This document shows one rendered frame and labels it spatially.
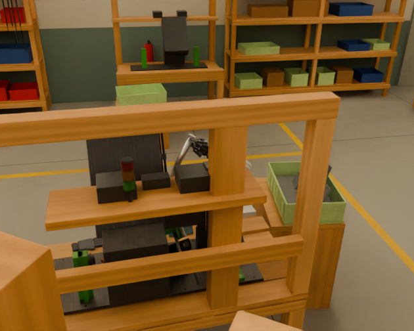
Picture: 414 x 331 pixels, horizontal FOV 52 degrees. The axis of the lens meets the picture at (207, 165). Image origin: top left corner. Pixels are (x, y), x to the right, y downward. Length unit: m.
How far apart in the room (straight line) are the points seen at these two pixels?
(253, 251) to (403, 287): 2.19
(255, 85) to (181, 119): 5.94
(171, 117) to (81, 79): 6.16
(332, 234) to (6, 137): 2.22
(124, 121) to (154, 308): 1.03
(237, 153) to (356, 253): 2.62
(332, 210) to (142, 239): 1.43
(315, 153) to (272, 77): 5.77
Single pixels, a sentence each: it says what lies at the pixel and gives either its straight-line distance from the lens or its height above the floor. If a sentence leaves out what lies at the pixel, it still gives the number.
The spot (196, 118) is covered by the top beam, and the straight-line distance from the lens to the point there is 1.62.
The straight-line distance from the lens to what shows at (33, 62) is 7.16.
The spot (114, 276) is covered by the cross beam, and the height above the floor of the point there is 1.24.
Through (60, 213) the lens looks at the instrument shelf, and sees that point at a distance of 1.77.
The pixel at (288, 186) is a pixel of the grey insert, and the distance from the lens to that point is 3.30.
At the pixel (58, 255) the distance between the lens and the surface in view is 2.62.
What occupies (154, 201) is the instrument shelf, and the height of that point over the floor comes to 1.54.
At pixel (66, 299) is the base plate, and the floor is 0.90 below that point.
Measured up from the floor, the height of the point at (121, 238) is 1.24.
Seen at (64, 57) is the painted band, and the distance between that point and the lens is 7.64.
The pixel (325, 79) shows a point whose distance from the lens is 7.97.
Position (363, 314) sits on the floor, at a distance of 3.62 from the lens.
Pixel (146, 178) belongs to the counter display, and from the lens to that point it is 1.84.
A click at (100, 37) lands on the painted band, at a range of 7.52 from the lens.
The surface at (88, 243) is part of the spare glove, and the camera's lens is 2.61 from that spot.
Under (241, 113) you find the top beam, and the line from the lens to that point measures 1.66.
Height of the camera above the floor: 2.49
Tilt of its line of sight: 28 degrees down
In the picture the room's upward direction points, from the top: 1 degrees clockwise
